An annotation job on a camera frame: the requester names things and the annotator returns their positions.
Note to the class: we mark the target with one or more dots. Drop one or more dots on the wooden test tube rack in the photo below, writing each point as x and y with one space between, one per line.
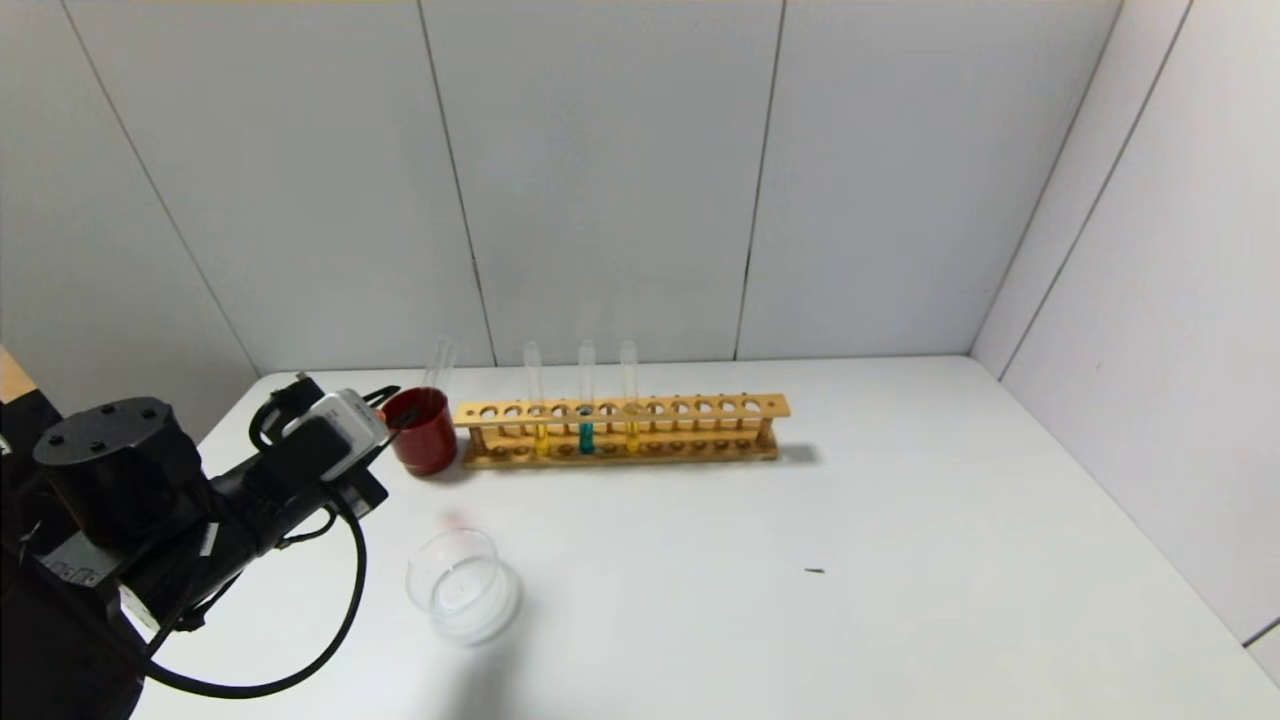
700 408

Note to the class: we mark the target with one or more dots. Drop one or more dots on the dark red cup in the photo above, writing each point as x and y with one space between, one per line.
430 440

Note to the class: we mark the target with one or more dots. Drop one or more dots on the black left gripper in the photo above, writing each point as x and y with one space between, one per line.
366 487

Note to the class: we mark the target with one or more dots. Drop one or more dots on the grey and black wrist camera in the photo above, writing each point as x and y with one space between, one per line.
340 425

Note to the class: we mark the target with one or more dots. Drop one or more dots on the test tube with teal pigment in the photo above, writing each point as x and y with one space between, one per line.
586 438

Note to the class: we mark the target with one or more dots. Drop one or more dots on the empty clear test tube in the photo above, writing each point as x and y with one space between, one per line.
444 365

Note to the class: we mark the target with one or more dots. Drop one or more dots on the clear glass beaker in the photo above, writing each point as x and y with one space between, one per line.
460 590

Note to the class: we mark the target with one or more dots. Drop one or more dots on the orange and black left arm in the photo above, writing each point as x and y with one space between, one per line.
110 470

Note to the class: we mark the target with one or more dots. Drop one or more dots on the test tube with yellow pigment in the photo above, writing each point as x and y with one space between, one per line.
631 436
541 440

